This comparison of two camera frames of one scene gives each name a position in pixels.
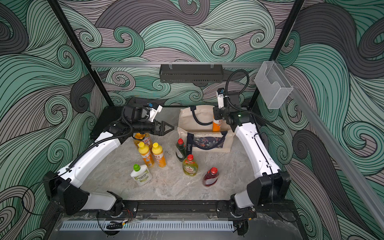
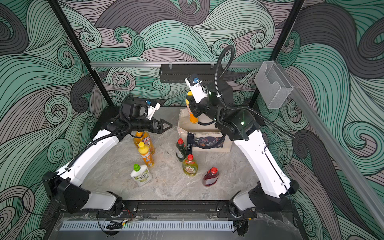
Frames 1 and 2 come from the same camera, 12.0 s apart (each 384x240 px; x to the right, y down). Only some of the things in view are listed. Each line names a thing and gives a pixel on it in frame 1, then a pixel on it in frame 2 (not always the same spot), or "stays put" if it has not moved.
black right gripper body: x=221 y=113 → x=207 y=107
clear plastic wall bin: x=273 y=85 stays put
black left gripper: x=154 y=132 stays put
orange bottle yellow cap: x=144 y=151 stays put
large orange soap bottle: x=142 y=137 stays put
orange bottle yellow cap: x=157 y=151 → x=193 y=119
